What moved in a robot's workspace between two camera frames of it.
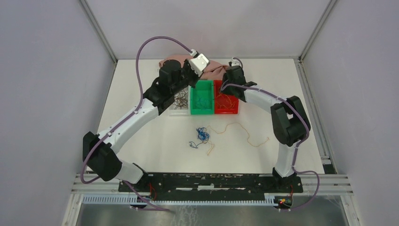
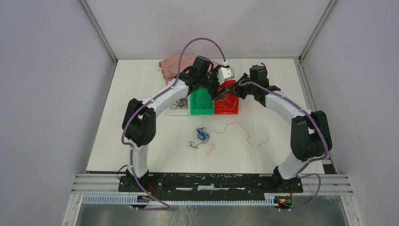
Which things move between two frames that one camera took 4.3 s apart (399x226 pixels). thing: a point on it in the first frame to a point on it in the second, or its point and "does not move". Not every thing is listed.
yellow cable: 226,128 does not move
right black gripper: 225,79 to 237,90
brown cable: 181,100 does not move
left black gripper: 187,66 to 213,91
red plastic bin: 224,103 does not move
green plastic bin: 202,98 does not move
